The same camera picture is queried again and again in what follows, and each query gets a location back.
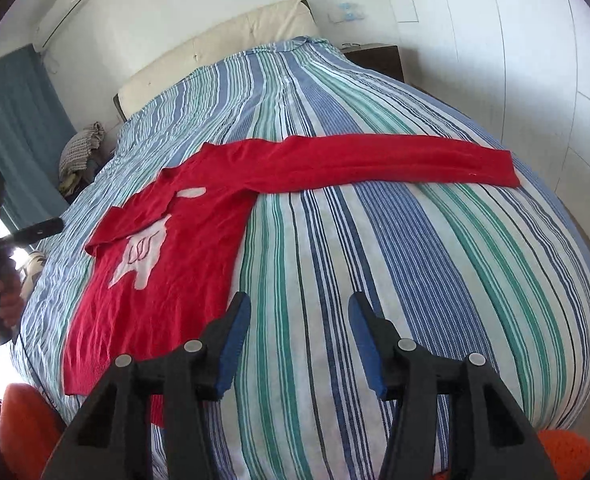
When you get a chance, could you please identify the striped blue green bed blanket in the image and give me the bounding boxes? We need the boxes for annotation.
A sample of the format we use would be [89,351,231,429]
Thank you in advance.
[10,36,590,480]

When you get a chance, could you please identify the red sweater with white print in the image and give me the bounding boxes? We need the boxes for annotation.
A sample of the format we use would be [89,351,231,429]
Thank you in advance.
[62,135,520,428]

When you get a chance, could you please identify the white air conditioner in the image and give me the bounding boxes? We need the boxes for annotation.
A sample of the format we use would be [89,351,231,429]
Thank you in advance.
[32,0,93,51]

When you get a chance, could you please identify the dark wooden nightstand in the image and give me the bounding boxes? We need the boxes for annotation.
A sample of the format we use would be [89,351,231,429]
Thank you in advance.
[342,44,405,83]

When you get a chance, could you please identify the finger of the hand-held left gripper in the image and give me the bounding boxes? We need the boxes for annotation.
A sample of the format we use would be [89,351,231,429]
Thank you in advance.
[12,217,66,244]

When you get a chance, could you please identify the teal curtain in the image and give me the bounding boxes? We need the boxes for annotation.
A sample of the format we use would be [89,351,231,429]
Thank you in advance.
[0,44,78,241]

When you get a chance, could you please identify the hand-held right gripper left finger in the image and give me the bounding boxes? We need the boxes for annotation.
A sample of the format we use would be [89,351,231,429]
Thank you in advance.
[40,291,252,480]

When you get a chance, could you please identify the patterned white cushion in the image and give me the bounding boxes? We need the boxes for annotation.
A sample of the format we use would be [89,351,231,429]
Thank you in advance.
[21,250,48,293]

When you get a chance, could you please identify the orange fuzzy cloth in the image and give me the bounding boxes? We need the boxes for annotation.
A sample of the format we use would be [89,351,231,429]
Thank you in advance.
[0,383,70,480]
[536,429,590,480]

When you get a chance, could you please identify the pile of checked clothes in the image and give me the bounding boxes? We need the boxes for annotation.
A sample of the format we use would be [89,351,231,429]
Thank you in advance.
[58,122,107,196]

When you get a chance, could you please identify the cream padded headboard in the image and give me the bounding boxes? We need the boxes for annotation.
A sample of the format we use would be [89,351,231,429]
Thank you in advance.
[112,0,318,122]

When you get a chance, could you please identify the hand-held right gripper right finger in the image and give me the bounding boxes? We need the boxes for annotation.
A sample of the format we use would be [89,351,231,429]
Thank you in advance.
[347,291,560,480]

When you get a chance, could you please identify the wall outlet panel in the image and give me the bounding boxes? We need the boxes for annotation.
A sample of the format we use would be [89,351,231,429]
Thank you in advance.
[327,2,363,23]

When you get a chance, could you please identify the person's left hand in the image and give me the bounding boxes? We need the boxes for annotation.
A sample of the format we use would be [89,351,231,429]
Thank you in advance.
[0,274,27,333]

